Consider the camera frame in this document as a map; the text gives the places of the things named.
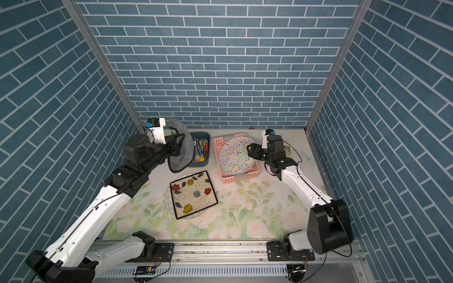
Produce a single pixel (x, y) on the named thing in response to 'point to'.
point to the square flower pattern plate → (192, 194)
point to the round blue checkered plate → (169, 199)
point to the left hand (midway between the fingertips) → (189, 135)
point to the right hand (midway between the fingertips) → (252, 149)
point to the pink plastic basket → (252, 174)
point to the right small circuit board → (296, 271)
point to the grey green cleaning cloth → (183, 160)
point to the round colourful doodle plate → (233, 158)
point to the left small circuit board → (145, 270)
